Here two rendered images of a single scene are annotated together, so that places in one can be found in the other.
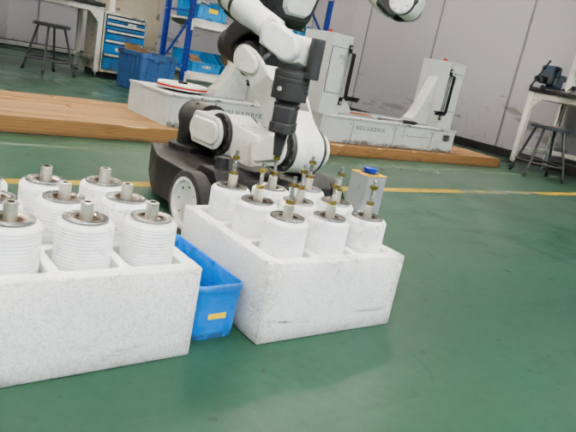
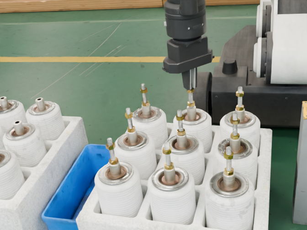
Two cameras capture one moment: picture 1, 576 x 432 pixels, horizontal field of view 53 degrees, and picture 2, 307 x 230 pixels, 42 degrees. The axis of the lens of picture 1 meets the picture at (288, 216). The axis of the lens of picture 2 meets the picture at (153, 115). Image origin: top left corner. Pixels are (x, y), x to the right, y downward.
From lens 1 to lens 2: 1.12 m
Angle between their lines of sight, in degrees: 55
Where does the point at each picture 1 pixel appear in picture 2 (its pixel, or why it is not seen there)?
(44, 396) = not seen: outside the picture
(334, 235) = (158, 203)
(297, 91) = (177, 27)
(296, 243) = (111, 203)
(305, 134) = (288, 45)
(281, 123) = (167, 62)
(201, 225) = not seen: hidden behind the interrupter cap
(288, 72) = (166, 7)
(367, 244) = (215, 218)
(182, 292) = (7, 222)
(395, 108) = not seen: outside the picture
